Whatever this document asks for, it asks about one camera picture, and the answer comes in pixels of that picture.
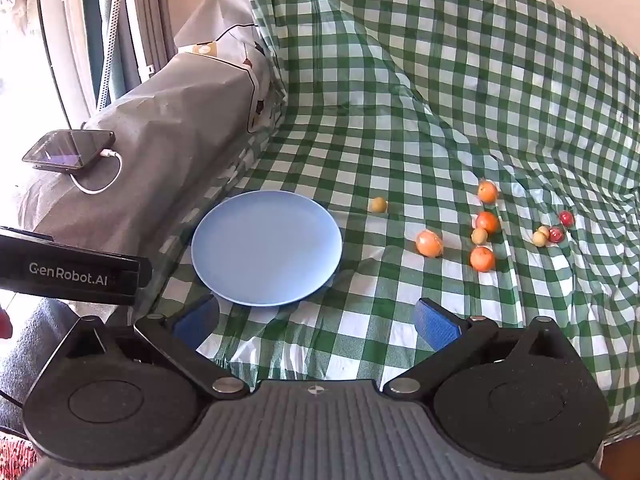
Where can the blue plate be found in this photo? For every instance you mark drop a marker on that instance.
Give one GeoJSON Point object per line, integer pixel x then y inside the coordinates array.
{"type": "Point", "coordinates": [266, 247]}

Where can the red patterned cloth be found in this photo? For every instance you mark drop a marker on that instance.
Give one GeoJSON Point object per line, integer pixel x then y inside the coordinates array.
{"type": "Point", "coordinates": [15, 452]}

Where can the green checkered cloth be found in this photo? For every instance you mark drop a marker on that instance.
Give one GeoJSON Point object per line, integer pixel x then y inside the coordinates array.
{"type": "Point", "coordinates": [425, 85]}

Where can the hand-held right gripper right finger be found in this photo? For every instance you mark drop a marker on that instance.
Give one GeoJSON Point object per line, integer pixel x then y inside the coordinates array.
{"type": "Point", "coordinates": [436, 322]}

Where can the grey trousers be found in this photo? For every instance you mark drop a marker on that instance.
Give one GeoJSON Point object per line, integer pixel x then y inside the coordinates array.
{"type": "Point", "coordinates": [35, 360]}

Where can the black smartphone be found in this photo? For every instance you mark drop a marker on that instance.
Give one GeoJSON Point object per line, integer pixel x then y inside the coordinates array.
{"type": "Point", "coordinates": [67, 151]}

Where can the white window frame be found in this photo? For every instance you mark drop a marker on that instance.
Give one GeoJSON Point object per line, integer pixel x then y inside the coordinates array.
{"type": "Point", "coordinates": [150, 15]}

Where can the red cherry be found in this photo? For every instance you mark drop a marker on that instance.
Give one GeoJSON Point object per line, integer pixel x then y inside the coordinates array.
{"type": "Point", "coordinates": [566, 218]}
{"type": "Point", "coordinates": [556, 234]}

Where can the pale oblong orange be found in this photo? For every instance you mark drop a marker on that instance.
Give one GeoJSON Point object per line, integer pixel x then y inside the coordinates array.
{"type": "Point", "coordinates": [429, 243]}

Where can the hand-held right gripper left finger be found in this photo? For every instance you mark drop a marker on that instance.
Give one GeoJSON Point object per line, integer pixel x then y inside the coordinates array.
{"type": "Point", "coordinates": [196, 321]}

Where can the teal curtain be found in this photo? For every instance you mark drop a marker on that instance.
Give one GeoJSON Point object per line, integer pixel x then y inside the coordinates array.
{"type": "Point", "coordinates": [95, 20]}

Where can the perforated white pole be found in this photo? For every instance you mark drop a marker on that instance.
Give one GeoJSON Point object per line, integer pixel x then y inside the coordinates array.
{"type": "Point", "coordinates": [111, 50]}

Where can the grey printed cover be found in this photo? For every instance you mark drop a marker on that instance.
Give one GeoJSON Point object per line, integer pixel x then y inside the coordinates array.
{"type": "Point", "coordinates": [175, 125]}

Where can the person's left hand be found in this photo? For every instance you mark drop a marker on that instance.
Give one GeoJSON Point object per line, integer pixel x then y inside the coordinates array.
{"type": "Point", "coordinates": [4, 322]}

